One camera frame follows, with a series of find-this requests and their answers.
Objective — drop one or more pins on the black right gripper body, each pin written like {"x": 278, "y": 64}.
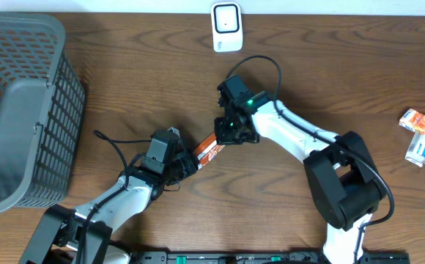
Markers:
{"x": 227, "y": 130}

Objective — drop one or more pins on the red chocolate bar wrapper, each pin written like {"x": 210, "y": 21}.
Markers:
{"x": 207, "y": 150}

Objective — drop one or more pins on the white barcode scanner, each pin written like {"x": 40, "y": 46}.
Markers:
{"x": 227, "y": 28}

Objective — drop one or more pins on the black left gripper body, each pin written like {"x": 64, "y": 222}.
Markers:
{"x": 180, "y": 166}

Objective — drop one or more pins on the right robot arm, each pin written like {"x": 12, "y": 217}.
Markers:
{"x": 345, "y": 185}

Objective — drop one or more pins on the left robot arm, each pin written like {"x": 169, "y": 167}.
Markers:
{"x": 83, "y": 234}

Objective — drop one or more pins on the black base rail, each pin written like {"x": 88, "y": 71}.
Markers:
{"x": 302, "y": 257}

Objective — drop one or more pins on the grey plastic shopping basket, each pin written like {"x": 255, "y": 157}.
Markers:
{"x": 41, "y": 111}

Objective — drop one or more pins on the white Panadol box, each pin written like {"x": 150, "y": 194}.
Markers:
{"x": 416, "y": 151}

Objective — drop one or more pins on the orange juice carton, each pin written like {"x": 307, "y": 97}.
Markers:
{"x": 413, "y": 121}

